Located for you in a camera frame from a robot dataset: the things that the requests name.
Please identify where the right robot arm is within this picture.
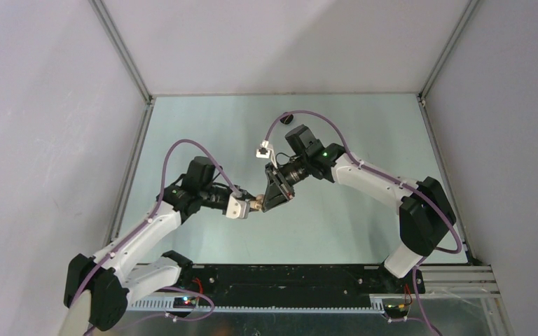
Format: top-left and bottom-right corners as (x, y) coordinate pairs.
(256, 125), (457, 293)

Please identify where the left aluminium frame post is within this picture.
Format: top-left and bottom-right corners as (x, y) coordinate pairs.
(89, 0), (153, 104)

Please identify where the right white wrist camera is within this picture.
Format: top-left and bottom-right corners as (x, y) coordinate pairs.
(255, 140), (275, 164)

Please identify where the black earbud charging case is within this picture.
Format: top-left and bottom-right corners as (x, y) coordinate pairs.
(280, 115), (294, 125)

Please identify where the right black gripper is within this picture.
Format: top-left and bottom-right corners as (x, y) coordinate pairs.
(263, 153), (311, 211)

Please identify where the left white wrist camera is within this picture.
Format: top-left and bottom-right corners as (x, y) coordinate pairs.
(225, 193), (250, 219)

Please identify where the right aluminium frame post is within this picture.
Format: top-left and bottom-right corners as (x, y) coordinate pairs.
(417, 0), (483, 265)

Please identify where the aluminium frame post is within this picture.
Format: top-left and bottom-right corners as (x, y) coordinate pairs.
(89, 0), (153, 104)
(417, 0), (483, 265)

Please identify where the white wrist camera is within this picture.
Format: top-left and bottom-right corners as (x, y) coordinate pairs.
(255, 140), (275, 164)
(225, 193), (250, 219)

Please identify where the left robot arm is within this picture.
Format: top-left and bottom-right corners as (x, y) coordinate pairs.
(59, 156), (262, 335)

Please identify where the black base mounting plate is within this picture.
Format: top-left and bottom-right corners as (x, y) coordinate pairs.
(176, 264), (425, 309)

